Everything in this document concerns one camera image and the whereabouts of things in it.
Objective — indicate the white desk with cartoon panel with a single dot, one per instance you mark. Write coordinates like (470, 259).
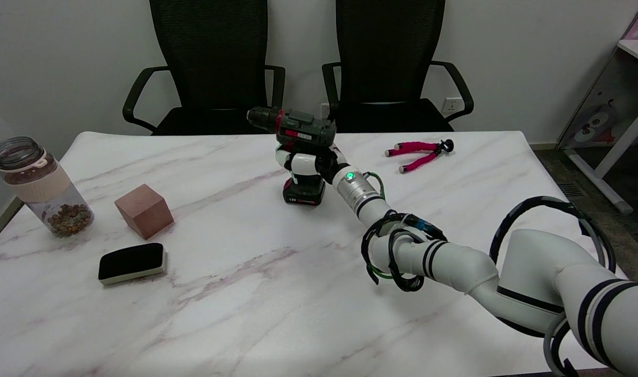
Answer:
(612, 120)

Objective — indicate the white wall power socket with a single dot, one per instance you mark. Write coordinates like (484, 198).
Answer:
(452, 106)

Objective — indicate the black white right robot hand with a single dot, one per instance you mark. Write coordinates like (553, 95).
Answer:
(311, 162)

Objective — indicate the green black power screwdriver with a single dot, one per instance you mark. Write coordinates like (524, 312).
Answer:
(303, 141)

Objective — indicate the black mesh office chair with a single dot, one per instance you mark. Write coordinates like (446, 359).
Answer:
(390, 63)
(210, 63)

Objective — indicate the brown wooden cube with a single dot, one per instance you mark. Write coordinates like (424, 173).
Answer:
(144, 211)

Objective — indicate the pink flexible mini tripod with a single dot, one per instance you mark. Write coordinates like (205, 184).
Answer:
(419, 154)

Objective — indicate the black whiteboard eraser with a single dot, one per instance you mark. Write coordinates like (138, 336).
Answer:
(132, 263)

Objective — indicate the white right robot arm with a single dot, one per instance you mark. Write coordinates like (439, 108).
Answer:
(481, 262)

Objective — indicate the clear jar with nuts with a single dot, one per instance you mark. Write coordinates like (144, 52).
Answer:
(42, 188)

